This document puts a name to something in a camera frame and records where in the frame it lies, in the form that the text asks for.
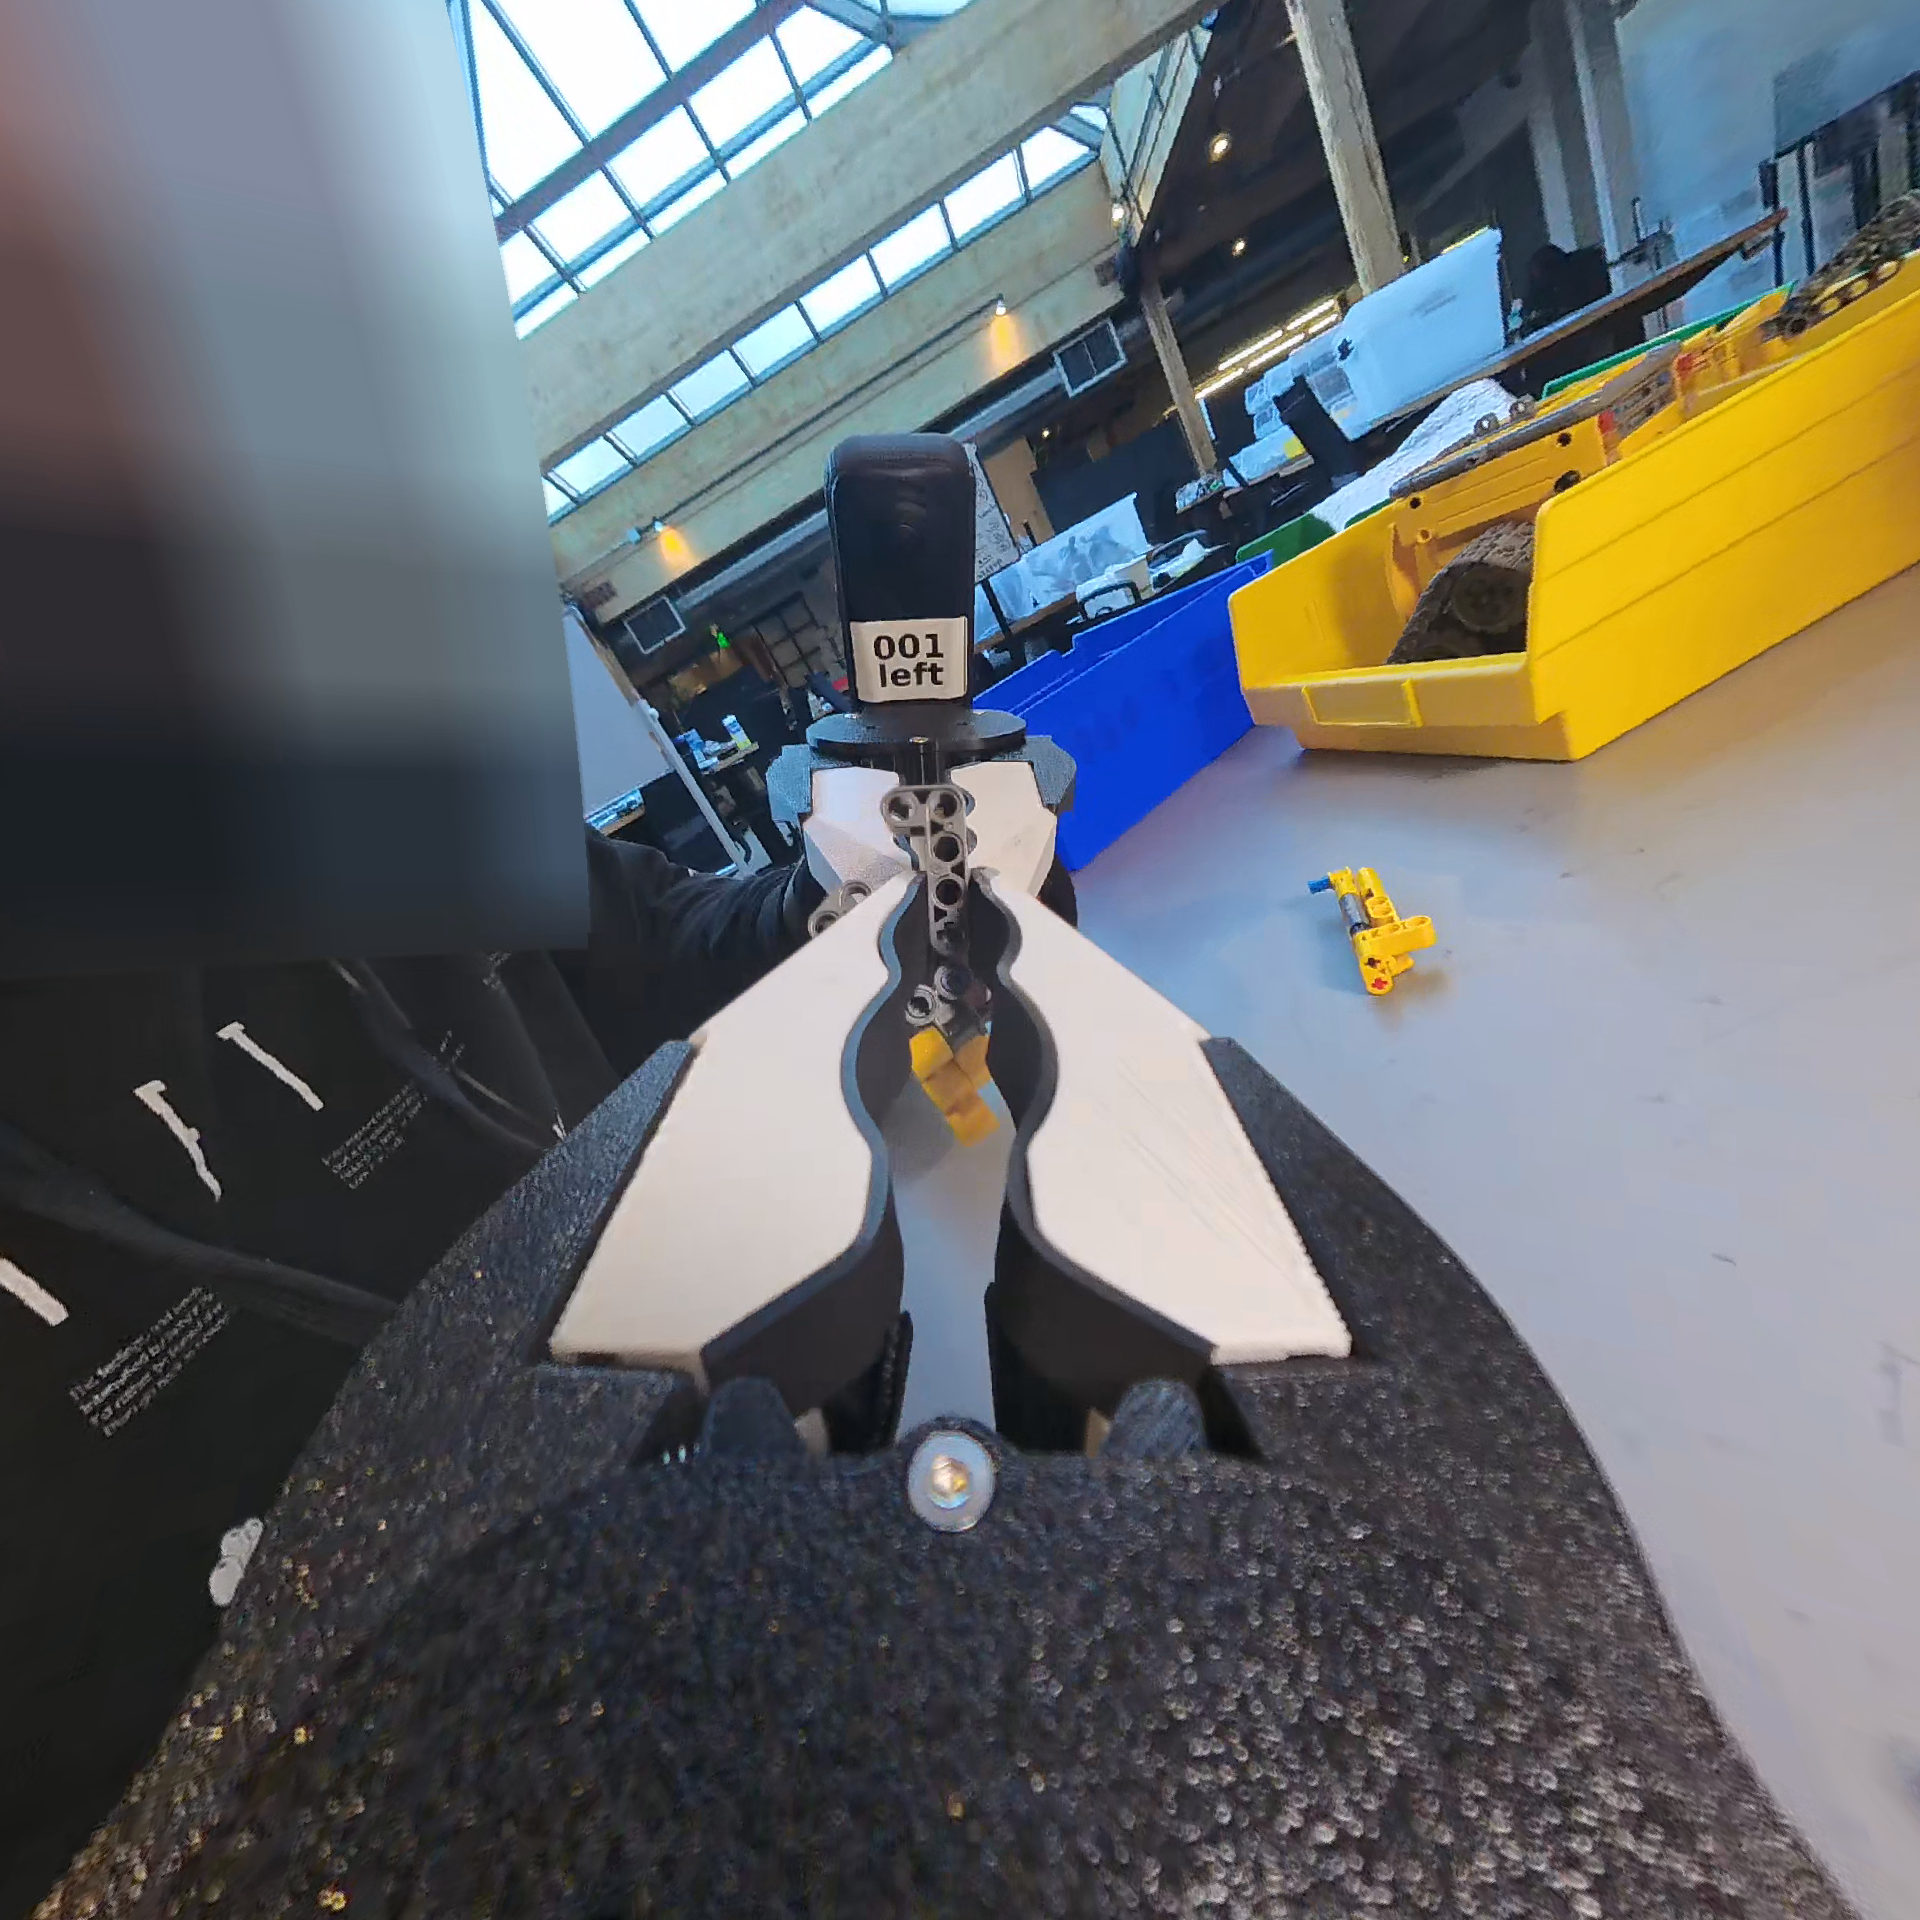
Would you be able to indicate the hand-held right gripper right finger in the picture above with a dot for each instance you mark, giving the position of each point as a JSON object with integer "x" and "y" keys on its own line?
{"x": 1171, "y": 1201}

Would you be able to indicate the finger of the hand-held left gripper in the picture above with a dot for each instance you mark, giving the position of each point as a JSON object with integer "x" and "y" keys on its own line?
{"x": 848, "y": 825}
{"x": 1017, "y": 825}

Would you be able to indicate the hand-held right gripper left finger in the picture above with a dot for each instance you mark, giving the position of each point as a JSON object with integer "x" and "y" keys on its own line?
{"x": 735, "y": 1201}

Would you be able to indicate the grey and yellow brick assembly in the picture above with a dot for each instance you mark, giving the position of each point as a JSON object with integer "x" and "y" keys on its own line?
{"x": 956, "y": 1088}

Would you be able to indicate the person's left forearm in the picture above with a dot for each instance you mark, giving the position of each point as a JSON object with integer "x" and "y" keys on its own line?
{"x": 674, "y": 931}

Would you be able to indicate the grey desk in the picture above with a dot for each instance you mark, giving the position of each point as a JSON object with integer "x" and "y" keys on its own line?
{"x": 1650, "y": 1124}

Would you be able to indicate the blue storage bin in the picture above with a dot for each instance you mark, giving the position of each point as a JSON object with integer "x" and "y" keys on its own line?
{"x": 1140, "y": 705}

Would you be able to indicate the clear plastic box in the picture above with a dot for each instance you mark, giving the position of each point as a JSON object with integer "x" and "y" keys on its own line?
{"x": 1079, "y": 555}

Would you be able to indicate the white partition panel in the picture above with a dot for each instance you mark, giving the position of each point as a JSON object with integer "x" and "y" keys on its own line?
{"x": 609, "y": 735}

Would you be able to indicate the yellow brick piston assembly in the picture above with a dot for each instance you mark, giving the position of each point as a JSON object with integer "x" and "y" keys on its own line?
{"x": 1371, "y": 931}

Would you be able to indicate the green storage bin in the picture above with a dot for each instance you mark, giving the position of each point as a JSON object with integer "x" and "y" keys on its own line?
{"x": 1289, "y": 542}

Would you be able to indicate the yellow tracked toy vehicle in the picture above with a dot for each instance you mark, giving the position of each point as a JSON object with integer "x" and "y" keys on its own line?
{"x": 1476, "y": 585}

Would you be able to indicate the person's black printed hoodie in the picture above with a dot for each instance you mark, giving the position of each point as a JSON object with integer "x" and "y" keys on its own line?
{"x": 224, "y": 1350}

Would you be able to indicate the white crumpled foam sheet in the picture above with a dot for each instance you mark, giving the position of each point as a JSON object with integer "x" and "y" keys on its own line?
{"x": 1440, "y": 434}

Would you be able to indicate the white storage box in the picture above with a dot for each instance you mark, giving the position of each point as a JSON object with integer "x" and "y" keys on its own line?
{"x": 1425, "y": 322}

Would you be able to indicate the large yellow storage bin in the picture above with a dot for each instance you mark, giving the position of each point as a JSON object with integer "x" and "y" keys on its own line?
{"x": 1723, "y": 599}

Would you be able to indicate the wooden work table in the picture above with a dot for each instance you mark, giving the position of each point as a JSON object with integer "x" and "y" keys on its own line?
{"x": 1680, "y": 276}

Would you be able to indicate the thin wooden post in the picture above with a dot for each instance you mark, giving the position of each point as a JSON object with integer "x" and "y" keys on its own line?
{"x": 1178, "y": 388}

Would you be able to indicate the thick wooden post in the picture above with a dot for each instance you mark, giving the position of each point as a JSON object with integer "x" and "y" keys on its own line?
{"x": 1341, "y": 135}

